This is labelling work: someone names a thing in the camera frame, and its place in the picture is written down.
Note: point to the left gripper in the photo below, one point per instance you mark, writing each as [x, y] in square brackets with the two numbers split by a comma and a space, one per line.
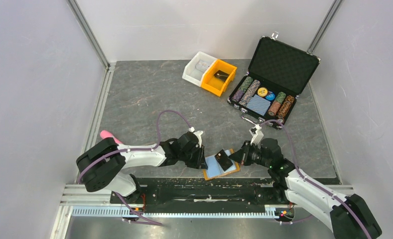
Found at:
[199, 162]

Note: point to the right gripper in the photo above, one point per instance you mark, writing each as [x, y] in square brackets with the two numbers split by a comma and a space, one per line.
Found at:
[242, 155]

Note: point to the yellow leather card holder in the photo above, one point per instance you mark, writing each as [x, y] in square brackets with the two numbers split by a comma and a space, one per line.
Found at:
[215, 170]

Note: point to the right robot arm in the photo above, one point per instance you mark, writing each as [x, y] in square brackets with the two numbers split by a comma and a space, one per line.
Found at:
[347, 217]

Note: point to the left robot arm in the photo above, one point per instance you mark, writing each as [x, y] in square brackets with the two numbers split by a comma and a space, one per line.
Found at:
[100, 167]

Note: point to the blue playing card deck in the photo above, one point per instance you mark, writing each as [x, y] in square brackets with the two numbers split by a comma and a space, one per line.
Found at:
[258, 105]

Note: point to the dark card in yellow bin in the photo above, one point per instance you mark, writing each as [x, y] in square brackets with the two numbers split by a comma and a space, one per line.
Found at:
[221, 75]

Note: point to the blue dealer button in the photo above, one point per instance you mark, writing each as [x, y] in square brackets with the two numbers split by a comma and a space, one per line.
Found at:
[270, 97]

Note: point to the yellow dealer button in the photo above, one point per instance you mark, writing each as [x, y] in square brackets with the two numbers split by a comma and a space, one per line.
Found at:
[262, 92]

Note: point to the yellow plastic bin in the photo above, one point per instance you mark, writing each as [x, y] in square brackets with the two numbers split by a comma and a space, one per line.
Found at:
[215, 86]

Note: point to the white plastic bin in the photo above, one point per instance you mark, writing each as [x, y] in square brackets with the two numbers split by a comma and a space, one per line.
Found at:
[193, 76]

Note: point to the clear item in white bin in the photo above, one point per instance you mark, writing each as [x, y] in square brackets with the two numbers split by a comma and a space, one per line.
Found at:
[202, 65]

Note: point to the black poker chip case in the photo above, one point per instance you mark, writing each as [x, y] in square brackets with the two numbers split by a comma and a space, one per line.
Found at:
[284, 70]

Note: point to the pink cylindrical toy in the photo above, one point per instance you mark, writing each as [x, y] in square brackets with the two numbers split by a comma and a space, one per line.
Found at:
[106, 134]

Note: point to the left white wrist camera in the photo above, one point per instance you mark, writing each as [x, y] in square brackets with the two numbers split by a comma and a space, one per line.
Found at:
[198, 134]

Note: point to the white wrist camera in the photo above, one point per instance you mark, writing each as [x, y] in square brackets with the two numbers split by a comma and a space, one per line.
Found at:
[198, 134]
[257, 134]

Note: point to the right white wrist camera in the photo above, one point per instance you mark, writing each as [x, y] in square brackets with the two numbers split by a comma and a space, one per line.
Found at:
[257, 134]

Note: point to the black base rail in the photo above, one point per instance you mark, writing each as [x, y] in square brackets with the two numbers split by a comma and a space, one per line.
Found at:
[196, 195]

